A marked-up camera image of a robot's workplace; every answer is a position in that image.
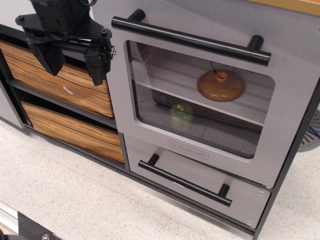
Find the black drawer handle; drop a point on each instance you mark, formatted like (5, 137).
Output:
(219, 197)

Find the lower wood-pattern storage bin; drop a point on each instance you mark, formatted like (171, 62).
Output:
(55, 123)

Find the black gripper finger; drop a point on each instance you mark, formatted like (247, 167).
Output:
(98, 63)
(49, 56)

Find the aluminium rail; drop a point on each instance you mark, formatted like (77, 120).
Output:
(9, 219)

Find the grey oven door with window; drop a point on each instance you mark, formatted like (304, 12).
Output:
(248, 138)

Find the upper wood-pattern storage bin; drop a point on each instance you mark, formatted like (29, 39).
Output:
(71, 85)

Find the black oven door handle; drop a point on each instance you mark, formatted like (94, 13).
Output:
(251, 53)

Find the green toy bell pepper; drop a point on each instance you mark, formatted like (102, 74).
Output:
(181, 117)

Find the toy kitchen cabinet frame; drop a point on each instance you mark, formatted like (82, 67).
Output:
(79, 199)

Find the brown toy pot lid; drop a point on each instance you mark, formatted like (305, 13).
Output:
(221, 86)

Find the grey round slotted base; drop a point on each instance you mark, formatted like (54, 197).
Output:
(311, 139)

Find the grey lower drawer front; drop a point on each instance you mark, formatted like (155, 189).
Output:
(248, 201)

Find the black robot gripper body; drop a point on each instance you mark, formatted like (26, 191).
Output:
(66, 24)

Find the wood-pattern storage bin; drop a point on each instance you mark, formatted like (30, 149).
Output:
(55, 123)
(71, 85)

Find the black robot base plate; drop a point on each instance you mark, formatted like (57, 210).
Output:
(29, 230)

